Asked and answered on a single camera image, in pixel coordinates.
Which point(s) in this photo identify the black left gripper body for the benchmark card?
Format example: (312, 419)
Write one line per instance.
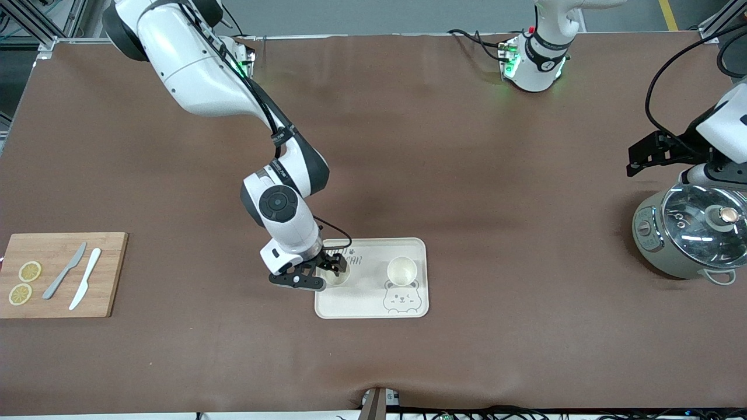
(670, 146)

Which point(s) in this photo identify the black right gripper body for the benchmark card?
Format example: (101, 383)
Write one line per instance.
(324, 261)

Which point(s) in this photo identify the white plastic cup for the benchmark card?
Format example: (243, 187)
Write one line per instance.
(402, 271)
(337, 279)

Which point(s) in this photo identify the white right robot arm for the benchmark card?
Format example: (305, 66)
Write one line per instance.
(192, 70)

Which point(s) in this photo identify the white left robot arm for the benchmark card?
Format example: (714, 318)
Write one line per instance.
(543, 70)

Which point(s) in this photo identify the white bear print tray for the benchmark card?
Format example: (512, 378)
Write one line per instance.
(367, 300)

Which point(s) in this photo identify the glass pot lid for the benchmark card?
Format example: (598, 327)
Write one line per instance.
(694, 221)

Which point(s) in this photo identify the green electric cooking pot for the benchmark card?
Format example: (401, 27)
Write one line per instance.
(653, 245)

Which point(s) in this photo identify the brown table cover mat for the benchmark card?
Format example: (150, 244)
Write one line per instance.
(467, 175)

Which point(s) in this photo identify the bamboo cutting board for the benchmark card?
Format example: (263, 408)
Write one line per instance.
(111, 280)

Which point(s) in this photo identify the white plastic knife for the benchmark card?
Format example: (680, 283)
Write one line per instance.
(86, 277)

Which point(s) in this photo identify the grey plastic knife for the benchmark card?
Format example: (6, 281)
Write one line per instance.
(64, 271)

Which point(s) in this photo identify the yellow lemon slice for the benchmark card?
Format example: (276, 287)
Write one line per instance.
(20, 294)
(30, 271)

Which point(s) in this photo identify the aluminium frame profile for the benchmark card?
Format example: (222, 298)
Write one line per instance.
(41, 29)
(721, 20)

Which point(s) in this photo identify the table edge clamp post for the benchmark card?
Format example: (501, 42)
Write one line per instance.
(378, 405)

